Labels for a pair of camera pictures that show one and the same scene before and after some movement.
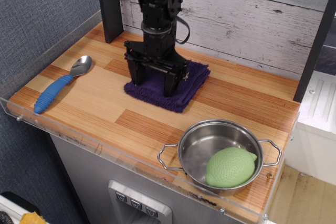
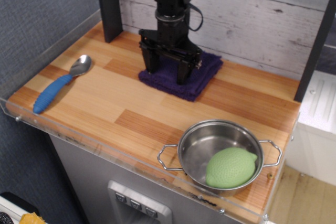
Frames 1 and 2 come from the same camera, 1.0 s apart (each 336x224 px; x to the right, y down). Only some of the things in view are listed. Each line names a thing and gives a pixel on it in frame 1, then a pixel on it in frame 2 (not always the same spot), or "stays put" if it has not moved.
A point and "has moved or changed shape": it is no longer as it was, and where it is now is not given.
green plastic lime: [230, 167] stays put
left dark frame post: [111, 6] stays put
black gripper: [158, 51] -> [171, 38]
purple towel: [151, 88] has moved or changed shape
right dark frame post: [316, 51] stays put
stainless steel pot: [198, 144] stays put
